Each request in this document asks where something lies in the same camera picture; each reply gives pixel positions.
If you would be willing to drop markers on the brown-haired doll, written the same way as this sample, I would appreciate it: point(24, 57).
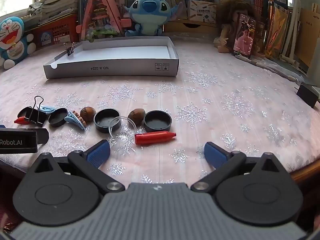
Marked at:
point(228, 25)

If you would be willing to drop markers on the glossy orange packets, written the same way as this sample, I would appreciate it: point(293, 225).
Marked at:
point(277, 30)

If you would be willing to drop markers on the blue robot cat plush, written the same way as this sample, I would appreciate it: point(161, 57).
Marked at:
point(11, 37)

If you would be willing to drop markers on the large red crayon cap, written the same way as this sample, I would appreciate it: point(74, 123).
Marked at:
point(155, 138)

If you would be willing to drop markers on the white label printer box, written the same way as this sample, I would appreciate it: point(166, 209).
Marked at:
point(201, 10)

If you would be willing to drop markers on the white cardboard box tray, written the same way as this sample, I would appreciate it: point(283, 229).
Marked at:
point(112, 67)

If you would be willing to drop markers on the large black binder clip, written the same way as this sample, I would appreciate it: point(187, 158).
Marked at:
point(35, 117)

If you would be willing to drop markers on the smartphone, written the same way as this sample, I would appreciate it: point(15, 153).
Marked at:
point(243, 35)

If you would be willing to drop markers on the wooden drawer box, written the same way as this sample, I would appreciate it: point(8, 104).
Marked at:
point(190, 26)

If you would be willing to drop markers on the large red plastic basket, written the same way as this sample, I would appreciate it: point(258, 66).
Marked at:
point(55, 31)

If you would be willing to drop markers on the small black binder clip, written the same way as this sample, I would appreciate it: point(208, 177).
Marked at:
point(70, 50)

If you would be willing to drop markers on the pink triangular house model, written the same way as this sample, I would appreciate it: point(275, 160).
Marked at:
point(100, 15)

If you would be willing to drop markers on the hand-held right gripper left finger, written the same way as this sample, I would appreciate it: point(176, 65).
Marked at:
point(100, 152)

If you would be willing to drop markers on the black box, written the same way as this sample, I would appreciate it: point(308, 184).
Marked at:
point(307, 93)

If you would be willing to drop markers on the small red crayon cap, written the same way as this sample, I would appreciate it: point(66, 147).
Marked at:
point(20, 120)

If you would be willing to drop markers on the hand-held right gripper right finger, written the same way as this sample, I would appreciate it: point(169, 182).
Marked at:
point(215, 153)

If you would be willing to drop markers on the blue claw hair clip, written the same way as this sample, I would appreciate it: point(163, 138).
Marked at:
point(75, 120)

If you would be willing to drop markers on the stack of books and papers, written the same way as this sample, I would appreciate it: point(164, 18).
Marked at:
point(57, 2)

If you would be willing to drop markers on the blue alien plush toy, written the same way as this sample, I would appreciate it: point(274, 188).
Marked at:
point(148, 12)

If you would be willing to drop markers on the clear plastic dome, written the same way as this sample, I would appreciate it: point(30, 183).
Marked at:
point(123, 130)

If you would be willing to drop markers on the pink snowflake tablecloth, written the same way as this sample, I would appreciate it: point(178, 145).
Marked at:
point(225, 105)

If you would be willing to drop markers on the brown cardboard boxes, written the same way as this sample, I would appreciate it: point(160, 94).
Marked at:
point(310, 30)

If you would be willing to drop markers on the white pipe rack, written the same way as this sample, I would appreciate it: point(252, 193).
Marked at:
point(293, 30)

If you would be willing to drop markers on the brown acorn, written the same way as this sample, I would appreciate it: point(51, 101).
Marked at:
point(136, 116)
point(87, 113)

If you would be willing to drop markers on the black round cap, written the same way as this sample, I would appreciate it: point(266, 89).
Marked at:
point(106, 121)
point(157, 122)
point(57, 117)

